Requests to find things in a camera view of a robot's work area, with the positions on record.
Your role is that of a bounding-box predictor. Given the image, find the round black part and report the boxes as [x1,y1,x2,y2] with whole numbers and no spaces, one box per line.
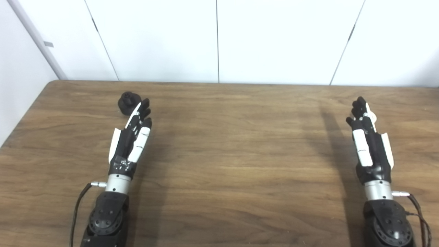
[118,91,142,116]

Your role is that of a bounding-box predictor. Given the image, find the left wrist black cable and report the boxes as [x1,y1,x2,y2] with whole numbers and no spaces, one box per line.
[70,182,107,247]

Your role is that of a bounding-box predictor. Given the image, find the grey wall corner trim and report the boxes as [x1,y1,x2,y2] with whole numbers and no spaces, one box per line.
[7,0,68,80]

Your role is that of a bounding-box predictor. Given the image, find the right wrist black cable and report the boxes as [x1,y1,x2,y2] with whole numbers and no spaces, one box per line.
[392,191,432,247]

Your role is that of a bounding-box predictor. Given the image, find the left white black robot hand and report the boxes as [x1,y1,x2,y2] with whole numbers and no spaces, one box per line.
[108,98,153,179]

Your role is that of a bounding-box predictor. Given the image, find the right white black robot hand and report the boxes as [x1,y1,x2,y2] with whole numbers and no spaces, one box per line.
[346,96,395,186]

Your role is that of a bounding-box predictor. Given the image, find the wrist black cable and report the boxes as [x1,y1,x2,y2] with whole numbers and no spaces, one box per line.
[392,191,432,247]
[70,182,107,247]

